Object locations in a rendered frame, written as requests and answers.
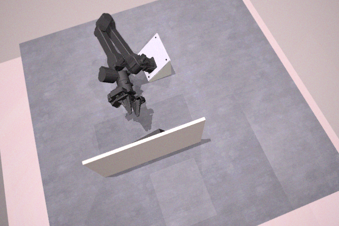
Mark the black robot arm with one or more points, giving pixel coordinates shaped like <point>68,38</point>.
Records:
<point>105,31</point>

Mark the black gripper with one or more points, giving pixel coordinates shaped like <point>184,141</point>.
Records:
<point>126,97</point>

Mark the black rectangular picture frame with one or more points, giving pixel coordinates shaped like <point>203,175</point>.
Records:
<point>151,134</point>

